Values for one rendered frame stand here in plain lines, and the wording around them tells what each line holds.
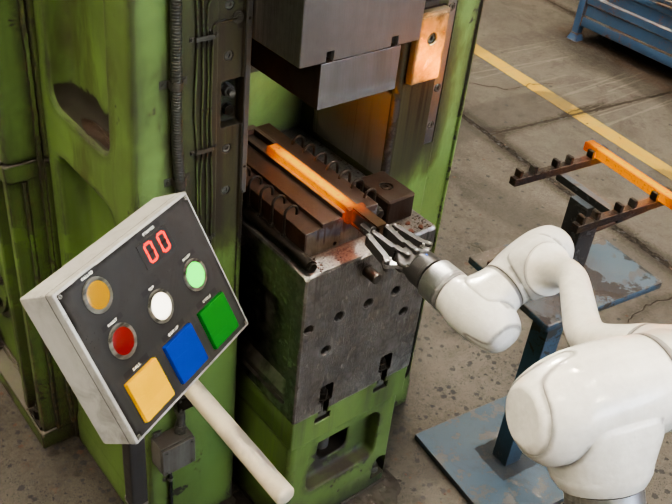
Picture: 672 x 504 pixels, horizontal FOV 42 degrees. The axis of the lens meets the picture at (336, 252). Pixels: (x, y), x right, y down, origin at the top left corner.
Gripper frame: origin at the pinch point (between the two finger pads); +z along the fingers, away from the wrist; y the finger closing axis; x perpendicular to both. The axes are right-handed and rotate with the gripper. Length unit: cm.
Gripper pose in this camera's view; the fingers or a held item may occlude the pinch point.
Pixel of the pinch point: (367, 222)
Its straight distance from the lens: 185.2
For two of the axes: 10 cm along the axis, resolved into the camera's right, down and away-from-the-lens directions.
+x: 1.2, -7.8, -6.2
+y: 7.8, -3.1, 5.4
